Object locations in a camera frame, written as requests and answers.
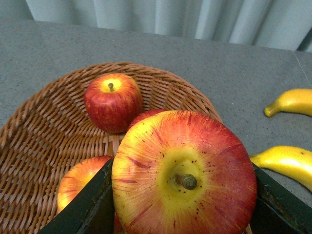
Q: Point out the red apple yellow top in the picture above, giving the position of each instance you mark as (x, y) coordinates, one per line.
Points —
(183, 172)

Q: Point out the grey pleated curtain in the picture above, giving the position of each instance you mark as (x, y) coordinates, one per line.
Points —
(281, 24)

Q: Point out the lower yellow banana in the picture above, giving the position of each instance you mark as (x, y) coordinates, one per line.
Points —
(290, 161)

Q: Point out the upper yellow banana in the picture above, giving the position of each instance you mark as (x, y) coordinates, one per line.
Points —
(297, 101)

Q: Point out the dark red streaked apple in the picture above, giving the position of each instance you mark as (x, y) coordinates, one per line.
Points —
(77, 178)

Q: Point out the yellow banana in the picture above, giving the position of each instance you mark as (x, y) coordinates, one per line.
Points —
(297, 101)
(290, 161)

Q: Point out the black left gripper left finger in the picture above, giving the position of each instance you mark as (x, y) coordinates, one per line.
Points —
(91, 211)

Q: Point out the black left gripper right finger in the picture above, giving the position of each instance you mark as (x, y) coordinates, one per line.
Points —
(277, 210)

